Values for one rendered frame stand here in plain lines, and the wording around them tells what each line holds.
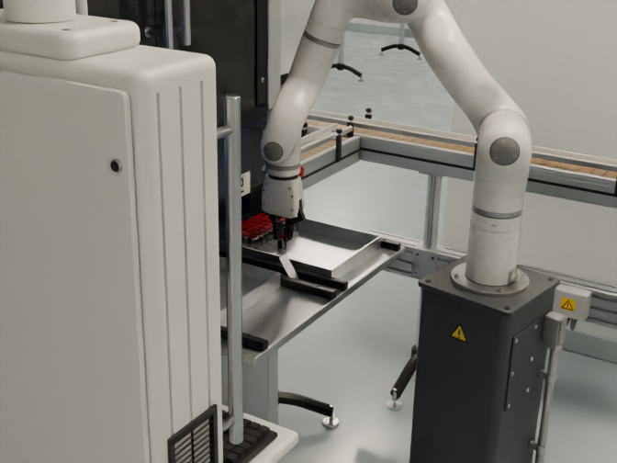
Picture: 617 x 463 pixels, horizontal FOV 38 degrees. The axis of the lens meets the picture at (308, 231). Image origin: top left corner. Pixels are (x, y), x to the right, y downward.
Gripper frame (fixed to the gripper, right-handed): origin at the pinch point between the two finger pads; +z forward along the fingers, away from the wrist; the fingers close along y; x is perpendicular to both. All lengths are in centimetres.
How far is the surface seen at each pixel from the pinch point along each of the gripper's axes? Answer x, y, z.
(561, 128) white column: 154, 26, 3
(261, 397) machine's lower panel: 14, -16, 61
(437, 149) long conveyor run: 93, 2, 1
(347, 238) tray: 16.4, 9.9, 5.1
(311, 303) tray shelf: -20.9, 21.1, 5.8
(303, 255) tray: 1.0, 5.6, 5.6
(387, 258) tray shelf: 11.8, 24.1, 5.9
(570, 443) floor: 90, 60, 94
